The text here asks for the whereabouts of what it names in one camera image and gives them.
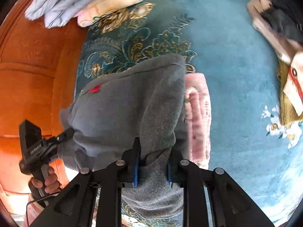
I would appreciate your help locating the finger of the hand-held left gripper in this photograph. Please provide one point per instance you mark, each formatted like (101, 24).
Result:
(66, 134)

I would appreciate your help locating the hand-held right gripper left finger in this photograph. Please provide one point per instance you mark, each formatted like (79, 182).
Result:
(135, 170)

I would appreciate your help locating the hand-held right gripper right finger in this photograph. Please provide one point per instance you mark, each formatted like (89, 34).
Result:
(169, 172)

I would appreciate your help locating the grey sweater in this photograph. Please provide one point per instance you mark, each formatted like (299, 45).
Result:
(123, 113)

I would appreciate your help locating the person's left hand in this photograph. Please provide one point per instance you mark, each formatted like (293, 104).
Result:
(52, 182)

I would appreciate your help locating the folded pink garment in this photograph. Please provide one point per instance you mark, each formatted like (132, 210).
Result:
(198, 113)

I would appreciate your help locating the orange wooden headboard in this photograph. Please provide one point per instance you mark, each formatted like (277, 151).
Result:
(28, 75)

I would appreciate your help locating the teal floral blanket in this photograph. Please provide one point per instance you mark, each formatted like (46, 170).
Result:
(236, 63)

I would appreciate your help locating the rolled light blue quilt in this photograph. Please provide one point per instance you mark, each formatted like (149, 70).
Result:
(61, 2)

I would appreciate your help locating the olive knitted sweater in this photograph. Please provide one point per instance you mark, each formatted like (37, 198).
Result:
(287, 108)

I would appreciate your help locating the pink car-print garment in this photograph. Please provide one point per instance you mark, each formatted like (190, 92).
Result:
(293, 92)

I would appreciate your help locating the black fleece-lined garment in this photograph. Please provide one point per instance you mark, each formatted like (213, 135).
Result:
(284, 23)

